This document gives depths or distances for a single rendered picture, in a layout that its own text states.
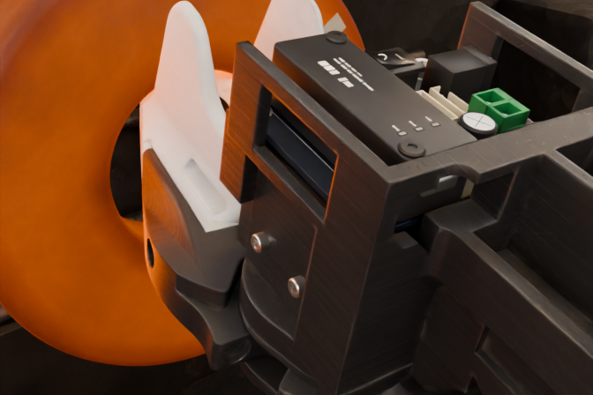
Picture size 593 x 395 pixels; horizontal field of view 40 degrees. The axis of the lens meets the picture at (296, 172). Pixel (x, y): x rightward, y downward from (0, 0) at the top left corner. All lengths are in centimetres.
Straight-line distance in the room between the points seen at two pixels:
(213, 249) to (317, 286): 5
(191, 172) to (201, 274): 4
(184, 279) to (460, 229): 8
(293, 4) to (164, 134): 5
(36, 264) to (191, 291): 8
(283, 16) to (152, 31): 4
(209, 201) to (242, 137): 5
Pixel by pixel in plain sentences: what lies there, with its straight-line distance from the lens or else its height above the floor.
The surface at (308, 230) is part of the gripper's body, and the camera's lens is 17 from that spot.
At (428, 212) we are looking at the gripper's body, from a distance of 16.
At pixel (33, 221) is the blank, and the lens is 26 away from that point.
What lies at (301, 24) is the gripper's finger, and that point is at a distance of 24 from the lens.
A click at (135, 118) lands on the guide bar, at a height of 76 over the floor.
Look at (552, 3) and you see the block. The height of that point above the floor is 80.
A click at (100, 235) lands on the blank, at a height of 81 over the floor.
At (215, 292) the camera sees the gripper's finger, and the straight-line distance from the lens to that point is 20.
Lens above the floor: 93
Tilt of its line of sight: 24 degrees down
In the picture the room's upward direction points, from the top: straight up
